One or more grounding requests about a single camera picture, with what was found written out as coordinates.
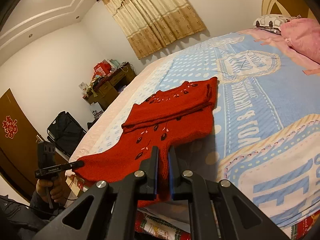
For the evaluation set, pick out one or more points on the pink pillow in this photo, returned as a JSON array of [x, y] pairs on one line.
[[302, 34]]

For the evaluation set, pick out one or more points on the red knitted sweater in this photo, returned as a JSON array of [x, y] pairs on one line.
[[170, 118]]

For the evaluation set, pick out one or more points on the left hand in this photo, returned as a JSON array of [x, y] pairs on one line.
[[51, 189]]

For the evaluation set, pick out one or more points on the blue pink dotted bedspread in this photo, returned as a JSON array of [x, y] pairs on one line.
[[265, 134]]

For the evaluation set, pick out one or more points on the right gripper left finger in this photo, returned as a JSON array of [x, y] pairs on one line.
[[107, 211]]

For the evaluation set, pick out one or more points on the brown wooden desk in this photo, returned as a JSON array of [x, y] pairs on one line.
[[107, 89]]

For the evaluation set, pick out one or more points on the red gift box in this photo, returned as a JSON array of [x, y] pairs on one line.
[[102, 69]]

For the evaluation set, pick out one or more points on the cream wooden headboard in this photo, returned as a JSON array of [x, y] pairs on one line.
[[291, 8]]

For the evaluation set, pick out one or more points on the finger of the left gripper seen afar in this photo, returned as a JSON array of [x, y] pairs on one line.
[[71, 166]]

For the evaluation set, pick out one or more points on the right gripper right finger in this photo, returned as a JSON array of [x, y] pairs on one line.
[[218, 210]]

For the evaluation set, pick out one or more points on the beige window curtain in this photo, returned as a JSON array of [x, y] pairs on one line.
[[151, 25]]

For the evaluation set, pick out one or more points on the patterned white purple pillow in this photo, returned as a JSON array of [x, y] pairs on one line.
[[272, 22]]

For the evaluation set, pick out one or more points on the left forearm dark sleeve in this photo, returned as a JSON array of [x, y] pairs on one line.
[[21, 222]]

